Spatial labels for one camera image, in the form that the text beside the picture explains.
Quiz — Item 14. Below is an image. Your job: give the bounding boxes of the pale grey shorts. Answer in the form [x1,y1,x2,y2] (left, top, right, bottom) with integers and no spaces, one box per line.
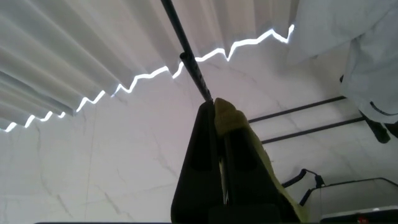
[287,0,398,124]

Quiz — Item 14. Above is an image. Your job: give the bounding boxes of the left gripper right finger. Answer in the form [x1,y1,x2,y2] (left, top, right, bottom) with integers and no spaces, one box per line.
[221,126,301,223]

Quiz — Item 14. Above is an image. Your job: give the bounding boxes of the black clothes rack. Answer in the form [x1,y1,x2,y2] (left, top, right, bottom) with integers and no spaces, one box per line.
[160,0,392,146]

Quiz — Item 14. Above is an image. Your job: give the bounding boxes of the white curtain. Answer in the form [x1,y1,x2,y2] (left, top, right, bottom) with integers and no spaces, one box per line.
[0,0,301,133]

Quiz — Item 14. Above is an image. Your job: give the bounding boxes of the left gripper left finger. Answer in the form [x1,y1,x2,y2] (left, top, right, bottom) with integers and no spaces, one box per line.
[170,101,225,223]

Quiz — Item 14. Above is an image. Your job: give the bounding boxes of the green garment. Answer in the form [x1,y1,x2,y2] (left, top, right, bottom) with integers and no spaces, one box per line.
[213,98,310,223]

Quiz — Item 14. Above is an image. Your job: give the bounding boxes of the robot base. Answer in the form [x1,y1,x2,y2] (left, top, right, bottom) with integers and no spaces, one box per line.
[303,177,398,224]

